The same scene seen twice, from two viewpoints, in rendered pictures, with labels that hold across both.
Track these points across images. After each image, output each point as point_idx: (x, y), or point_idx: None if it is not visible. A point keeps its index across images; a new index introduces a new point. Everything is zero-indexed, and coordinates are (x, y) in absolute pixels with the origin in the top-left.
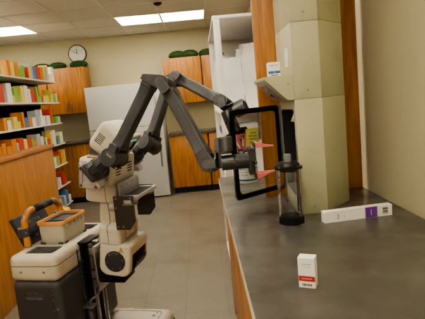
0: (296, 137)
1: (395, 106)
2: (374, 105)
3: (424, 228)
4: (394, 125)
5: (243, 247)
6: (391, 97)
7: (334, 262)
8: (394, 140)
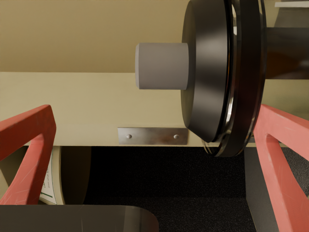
0: (90, 124)
1: (93, 30)
2: None
3: None
4: (127, 37)
5: None
6: (79, 43)
7: None
8: (153, 37)
